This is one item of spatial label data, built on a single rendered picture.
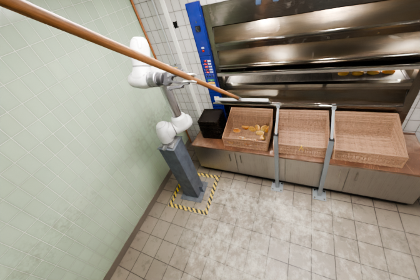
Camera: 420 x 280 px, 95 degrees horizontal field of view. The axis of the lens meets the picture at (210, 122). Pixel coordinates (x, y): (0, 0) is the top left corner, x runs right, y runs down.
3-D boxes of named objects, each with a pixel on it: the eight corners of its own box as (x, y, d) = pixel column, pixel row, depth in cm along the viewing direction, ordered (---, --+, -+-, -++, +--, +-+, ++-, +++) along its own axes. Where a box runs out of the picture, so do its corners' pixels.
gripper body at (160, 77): (163, 73, 114) (176, 72, 110) (162, 87, 114) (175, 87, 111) (155, 70, 107) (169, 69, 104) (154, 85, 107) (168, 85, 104)
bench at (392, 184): (214, 144, 338) (206, 119, 302) (394, 167, 236) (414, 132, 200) (202, 170, 300) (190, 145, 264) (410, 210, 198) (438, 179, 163)
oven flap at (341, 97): (228, 102, 263) (227, 87, 256) (401, 106, 188) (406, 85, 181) (227, 103, 259) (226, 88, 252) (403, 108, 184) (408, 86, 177)
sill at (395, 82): (225, 85, 254) (225, 82, 251) (409, 82, 178) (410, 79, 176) (224, 88, 250) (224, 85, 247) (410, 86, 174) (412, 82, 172)
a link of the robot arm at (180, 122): (173, 129, 219) (190, 120, 224) (178, 137, 207) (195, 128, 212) (144, 67, 170) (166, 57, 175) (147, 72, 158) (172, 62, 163)
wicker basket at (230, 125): (234, 121, 282) (230, 106, 265) (274, 124, 258) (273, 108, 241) (223, 145, 250) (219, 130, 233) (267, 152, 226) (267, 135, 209)
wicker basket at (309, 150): (277, 125, 256) (276, 108, 239) (325, 127, 233) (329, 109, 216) (272, 152, 223) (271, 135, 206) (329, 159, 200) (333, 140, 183)
